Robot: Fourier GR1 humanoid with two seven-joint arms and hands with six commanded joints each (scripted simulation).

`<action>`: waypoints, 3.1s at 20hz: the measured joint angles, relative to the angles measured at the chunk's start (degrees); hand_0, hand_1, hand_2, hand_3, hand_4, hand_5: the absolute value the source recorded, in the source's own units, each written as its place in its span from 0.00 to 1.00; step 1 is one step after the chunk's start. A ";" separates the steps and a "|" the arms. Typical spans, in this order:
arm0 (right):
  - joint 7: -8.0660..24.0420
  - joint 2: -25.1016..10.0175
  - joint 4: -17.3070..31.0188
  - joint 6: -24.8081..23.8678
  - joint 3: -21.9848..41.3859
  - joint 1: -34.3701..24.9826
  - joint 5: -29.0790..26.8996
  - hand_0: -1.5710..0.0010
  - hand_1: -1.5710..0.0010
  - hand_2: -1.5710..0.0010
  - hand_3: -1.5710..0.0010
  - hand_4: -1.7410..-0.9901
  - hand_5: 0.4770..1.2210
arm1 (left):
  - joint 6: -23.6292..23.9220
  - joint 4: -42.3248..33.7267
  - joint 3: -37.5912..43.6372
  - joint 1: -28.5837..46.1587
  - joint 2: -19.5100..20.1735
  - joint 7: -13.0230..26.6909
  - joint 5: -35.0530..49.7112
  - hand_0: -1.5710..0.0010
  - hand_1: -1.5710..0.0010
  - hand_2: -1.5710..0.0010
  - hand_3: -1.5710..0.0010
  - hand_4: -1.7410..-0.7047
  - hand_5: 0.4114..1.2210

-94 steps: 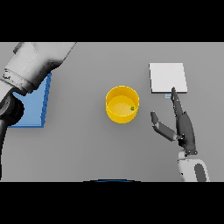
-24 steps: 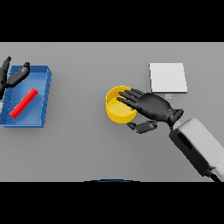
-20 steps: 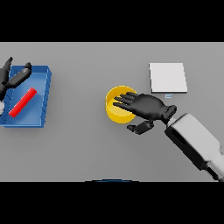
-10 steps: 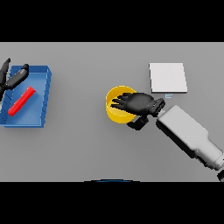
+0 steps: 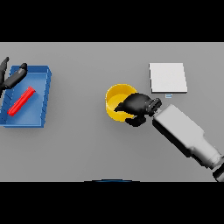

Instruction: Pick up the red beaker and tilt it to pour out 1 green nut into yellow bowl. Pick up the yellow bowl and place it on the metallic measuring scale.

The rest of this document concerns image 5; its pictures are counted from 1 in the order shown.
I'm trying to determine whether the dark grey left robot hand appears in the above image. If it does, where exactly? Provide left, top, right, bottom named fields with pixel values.
left=0, top=56, right=29, bottom=99

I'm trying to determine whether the yellow bowl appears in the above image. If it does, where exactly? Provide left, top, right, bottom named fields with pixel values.
left=105, top=83, right=138, bottom=123

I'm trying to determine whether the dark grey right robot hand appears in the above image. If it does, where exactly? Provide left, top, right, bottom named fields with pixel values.
left=113, top=93, right=163, bottom=128

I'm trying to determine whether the red beaker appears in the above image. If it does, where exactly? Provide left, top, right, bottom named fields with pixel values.
left=7, top=86, right=37, bottom=117

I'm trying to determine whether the pale square measuring scale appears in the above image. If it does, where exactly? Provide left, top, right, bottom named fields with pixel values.
left=149, top=62, right=188, bottom=95

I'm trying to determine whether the blue tray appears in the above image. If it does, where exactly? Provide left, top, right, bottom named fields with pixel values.
left=0, top=65, right=53, bottom=129

